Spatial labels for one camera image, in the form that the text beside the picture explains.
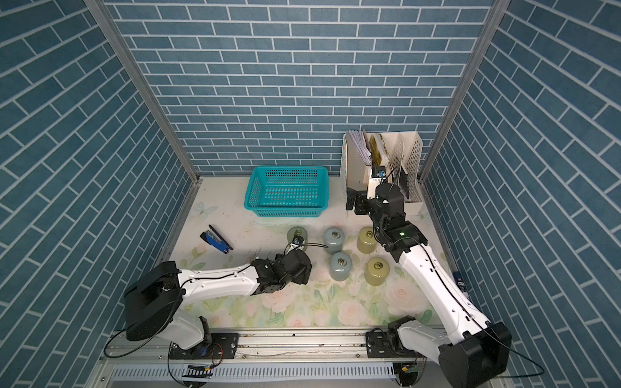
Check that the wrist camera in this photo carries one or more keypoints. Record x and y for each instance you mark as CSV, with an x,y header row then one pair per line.
x,y
377,176
298,243

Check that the yellow tea canister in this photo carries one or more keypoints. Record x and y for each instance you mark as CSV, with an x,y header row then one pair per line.
x,y
366,242
377,271

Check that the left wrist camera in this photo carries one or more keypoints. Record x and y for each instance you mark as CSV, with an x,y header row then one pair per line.
x,y
298,243

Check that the floral table mat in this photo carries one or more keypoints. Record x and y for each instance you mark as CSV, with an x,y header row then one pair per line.
x,y
322,302

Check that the teal plastic basket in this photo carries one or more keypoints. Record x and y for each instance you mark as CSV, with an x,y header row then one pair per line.
x,y
287,192

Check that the white desktop file organizer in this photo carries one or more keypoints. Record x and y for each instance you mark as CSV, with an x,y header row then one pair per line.
x,y
405,151

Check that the green tea canister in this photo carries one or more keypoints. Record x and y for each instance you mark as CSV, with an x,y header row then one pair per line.
x,y
297,230

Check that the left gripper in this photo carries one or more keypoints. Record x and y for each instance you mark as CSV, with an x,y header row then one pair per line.
x,y
304,275

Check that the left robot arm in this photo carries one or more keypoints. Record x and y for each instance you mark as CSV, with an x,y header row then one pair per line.
x,y
154,305

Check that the dark marker pen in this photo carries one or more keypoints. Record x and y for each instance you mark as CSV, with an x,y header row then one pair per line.
x,y
458,278

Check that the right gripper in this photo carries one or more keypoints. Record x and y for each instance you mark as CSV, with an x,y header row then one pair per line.
x,y
352,195

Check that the papers in organizer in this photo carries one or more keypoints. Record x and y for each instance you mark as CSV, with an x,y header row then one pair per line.
x,y
357,139

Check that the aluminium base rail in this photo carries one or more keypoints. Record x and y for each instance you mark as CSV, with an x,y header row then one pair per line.
x,y
299,357

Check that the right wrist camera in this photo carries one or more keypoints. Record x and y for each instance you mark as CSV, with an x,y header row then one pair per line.
x,y
377,176

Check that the blue-grey tea canister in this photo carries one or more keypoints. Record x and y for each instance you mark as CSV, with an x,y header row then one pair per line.
x,y
333,240
340,266

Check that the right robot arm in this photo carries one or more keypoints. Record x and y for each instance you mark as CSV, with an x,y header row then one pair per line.
x,y
470,350

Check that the yellow book in organizer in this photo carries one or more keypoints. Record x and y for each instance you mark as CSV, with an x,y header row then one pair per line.
x,y
378,152

